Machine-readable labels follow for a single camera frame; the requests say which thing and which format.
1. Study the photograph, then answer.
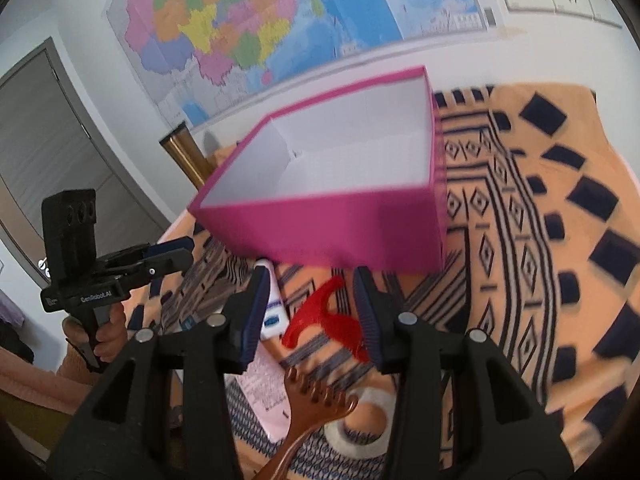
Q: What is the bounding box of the pink open cardboard box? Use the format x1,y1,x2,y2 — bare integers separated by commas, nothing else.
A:
189,66,448,274

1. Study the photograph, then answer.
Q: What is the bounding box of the grey door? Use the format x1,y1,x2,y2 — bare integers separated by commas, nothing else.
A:
1,39,169,287

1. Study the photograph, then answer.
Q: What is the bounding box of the small pink cream tube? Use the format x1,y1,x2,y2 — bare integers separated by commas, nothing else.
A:
236,342,291,443

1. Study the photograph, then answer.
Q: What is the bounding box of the orange sleeve left forearm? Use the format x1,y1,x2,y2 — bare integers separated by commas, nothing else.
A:
0,347,99,415

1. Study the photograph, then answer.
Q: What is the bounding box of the blue Antine medicine box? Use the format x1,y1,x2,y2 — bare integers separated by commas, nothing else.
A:
178,312,201,330

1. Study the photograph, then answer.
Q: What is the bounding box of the orange patterned blanket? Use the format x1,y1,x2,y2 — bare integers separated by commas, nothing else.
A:
125,84,639,479

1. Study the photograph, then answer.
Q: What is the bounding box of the black tracking camera left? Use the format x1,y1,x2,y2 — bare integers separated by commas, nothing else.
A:
41,188,96,296

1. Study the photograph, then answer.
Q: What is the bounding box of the brown wooden back scratcher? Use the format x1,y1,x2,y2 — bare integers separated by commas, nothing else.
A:
255,367,358,480

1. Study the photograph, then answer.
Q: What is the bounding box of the person's left hand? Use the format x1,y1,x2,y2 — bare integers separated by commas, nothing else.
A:
62,304,128,363

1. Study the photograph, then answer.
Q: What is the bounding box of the white blue cream tube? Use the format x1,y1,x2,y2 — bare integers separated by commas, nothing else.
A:
255,259,290,340

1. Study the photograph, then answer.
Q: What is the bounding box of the gold travel tumbler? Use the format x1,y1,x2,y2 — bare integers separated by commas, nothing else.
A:
160,122,217,190

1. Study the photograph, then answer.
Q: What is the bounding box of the wall map poster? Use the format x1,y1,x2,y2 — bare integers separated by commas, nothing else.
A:
105,0,491,127

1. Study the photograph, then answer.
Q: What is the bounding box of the white tape roll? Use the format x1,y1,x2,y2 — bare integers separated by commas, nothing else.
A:
323,387,396,460

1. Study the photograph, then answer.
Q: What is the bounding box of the red plastic hammer toy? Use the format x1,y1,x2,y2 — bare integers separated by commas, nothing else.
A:
281,275,370,363

